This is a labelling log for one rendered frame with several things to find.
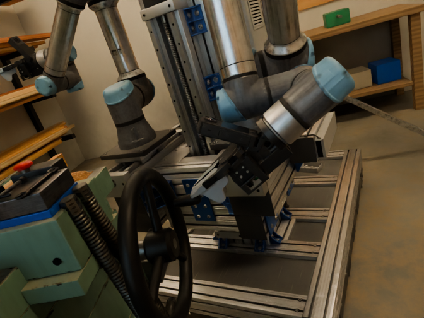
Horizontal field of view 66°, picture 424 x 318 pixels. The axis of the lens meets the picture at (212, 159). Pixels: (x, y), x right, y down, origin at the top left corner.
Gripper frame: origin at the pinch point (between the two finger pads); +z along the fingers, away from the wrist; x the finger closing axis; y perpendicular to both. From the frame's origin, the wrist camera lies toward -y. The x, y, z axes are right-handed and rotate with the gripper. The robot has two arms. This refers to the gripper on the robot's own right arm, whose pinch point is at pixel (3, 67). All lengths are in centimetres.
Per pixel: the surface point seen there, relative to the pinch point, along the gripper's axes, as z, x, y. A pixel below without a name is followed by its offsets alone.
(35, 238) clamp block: -81, -96, 17
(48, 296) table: -80, -99, 25
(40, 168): -78, -85, 11
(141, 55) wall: 47, 238, 47
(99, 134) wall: 142, 226, 125
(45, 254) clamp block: -81, -96, 20
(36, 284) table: -79, -98, 24
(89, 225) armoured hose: -87, -91, 19
